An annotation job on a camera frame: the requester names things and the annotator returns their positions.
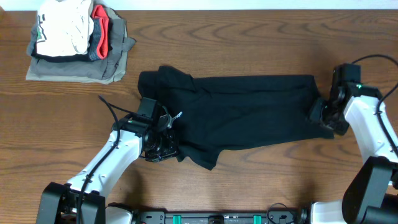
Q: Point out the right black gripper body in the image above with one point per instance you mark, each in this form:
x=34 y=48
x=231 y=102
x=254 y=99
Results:
x=331 y=117

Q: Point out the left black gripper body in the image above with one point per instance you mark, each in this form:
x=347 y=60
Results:
x=162 y=147

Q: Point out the black t-shirt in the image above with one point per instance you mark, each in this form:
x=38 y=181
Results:
x=233 y=113

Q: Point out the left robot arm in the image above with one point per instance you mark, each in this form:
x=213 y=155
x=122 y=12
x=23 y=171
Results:
x=82 y=199

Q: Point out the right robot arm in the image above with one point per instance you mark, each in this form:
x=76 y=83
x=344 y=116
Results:
x=361 y=108

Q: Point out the grey folded garment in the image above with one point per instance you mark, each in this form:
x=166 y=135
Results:
x=90 y=62

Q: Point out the red and black folded garment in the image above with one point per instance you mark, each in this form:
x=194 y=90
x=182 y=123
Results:
x=98 y=49

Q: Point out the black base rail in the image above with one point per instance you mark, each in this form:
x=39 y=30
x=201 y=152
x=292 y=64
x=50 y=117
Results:
x=276 y=216

